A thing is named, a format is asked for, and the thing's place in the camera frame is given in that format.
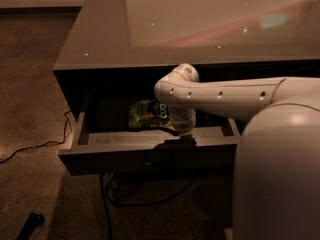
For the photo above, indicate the green snack bag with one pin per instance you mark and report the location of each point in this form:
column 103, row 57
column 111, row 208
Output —
column 150, row 114

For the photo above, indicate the dark drawer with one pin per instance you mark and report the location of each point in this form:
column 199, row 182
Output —
column 102, row 143

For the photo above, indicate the grey counter drawer cabinet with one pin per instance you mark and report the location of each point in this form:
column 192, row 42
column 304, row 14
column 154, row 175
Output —
column 118, row 49

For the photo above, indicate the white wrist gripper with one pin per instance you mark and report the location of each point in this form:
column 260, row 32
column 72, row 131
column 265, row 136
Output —
column 184, row 123

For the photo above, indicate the black object on floor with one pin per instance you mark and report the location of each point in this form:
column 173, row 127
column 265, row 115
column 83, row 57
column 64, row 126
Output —
column 33, row 221

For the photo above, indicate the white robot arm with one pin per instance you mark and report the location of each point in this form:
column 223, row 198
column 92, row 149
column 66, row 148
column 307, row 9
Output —
column 276, row 186

